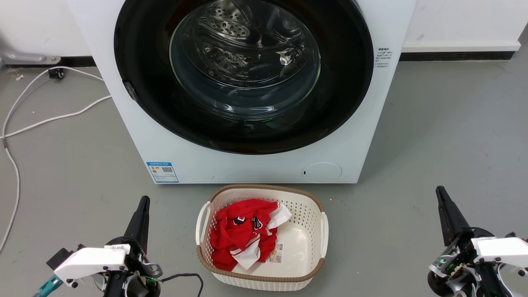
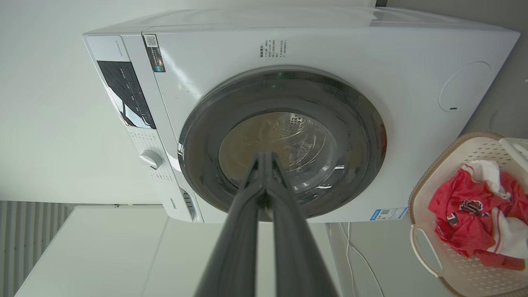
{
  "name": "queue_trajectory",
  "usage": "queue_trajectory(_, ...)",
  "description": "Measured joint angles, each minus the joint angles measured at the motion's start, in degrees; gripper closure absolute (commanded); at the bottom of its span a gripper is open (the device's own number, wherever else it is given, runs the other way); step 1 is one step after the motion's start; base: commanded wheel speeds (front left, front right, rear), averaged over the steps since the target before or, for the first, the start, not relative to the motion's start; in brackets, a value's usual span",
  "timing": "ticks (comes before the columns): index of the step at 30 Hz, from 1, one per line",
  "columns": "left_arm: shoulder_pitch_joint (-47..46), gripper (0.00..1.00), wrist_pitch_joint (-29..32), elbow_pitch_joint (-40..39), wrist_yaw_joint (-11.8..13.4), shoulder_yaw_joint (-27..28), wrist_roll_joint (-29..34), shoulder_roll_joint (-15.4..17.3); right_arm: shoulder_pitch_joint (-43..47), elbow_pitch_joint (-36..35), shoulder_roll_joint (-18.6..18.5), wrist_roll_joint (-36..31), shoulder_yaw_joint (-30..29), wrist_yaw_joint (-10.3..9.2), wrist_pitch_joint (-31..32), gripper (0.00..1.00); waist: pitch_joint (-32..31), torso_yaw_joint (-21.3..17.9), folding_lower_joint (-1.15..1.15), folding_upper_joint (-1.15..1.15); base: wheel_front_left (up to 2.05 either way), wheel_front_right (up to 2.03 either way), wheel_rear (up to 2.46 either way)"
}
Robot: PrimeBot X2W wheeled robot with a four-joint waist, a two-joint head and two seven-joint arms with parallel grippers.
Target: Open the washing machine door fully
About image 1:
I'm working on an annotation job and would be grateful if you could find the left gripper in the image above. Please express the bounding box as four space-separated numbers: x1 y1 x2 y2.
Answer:
46 196 163 297

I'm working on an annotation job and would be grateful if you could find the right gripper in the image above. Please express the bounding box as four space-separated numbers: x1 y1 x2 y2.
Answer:
427 186 528 297

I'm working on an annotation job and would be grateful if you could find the black round glass washer door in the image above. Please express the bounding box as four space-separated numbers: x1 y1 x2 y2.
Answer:
113 0 374 155

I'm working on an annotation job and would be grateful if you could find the teal connector left gripper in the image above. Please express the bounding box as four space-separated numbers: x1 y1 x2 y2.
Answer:
33 275 64 297

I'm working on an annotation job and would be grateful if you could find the white front-load washing machine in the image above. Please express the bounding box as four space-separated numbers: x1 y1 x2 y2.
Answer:
67 0 418 185

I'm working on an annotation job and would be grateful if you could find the blue energy label sticker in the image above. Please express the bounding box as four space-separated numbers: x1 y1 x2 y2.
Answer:
146 162 179 184

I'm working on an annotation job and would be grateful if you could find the red and white jersey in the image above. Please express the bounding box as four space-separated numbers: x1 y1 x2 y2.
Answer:
210 199 292 272

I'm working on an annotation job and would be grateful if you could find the round white filter cover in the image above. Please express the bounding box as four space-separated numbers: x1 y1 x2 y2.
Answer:
301 162 343 183

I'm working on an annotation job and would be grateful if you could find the paper label inside basket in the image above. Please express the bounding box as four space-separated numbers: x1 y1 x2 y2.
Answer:
266 243 283 264

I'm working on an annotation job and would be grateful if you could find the white plastic laundry basket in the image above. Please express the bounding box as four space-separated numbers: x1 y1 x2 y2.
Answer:
196 184 329 292

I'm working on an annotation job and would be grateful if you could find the black text warning label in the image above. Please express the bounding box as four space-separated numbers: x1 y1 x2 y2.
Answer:
375 47 393 69

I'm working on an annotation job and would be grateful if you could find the grey metal floor pipe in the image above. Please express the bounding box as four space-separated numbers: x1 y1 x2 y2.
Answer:
0 40 61 66

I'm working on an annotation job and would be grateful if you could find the steel washer drum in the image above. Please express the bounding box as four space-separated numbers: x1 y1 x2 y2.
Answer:
181 0 314 91

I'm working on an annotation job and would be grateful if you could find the thick white cable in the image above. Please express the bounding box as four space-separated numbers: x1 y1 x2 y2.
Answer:
2 95 112 139

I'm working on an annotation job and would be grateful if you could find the thin white cable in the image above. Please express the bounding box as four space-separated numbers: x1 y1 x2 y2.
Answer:
0 66 104 253

